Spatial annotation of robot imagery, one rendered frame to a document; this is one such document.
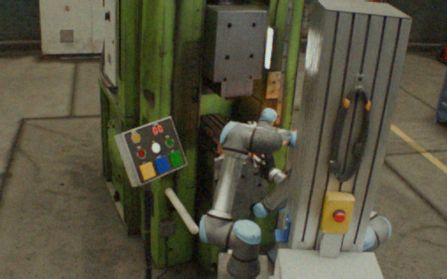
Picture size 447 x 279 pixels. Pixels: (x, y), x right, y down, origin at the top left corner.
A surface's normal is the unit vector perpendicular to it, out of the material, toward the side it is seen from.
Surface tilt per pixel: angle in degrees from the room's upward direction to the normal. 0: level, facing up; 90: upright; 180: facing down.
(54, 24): 90
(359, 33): 90
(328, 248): 90
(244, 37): 90
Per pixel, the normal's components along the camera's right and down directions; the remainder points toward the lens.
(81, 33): 0.20, 0.43
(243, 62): 0.40, 0.41
